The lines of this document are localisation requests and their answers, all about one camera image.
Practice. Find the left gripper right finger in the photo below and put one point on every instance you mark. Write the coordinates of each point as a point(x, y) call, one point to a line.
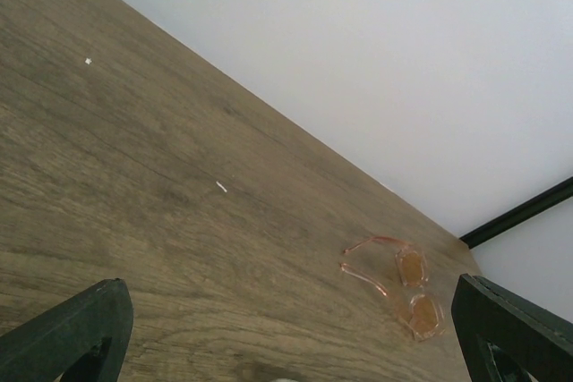
point(504, 337)

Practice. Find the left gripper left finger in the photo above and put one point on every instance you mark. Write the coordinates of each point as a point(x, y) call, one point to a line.
point(84, 338)

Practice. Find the pink transparent sunglasses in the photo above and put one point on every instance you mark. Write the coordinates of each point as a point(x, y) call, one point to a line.
point(422, 314)

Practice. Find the small white crumb near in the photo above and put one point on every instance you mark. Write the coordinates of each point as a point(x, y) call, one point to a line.
point(221, 186)

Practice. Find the black aluminium frame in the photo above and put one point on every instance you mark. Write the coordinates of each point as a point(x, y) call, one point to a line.
point(519, 214)

